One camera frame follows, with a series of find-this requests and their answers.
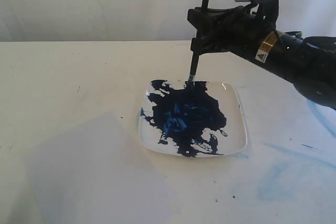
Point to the white paper sheet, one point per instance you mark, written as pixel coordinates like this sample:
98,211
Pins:
97,173

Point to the white square paint plate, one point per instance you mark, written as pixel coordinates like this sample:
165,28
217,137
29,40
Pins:
204,121

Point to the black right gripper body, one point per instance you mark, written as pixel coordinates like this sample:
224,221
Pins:
252,37

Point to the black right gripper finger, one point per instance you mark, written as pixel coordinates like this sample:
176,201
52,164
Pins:
202,19
204,45

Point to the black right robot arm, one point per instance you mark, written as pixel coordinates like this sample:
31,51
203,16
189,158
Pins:
307,63

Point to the black paintbrush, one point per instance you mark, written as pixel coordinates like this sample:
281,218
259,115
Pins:
199,32

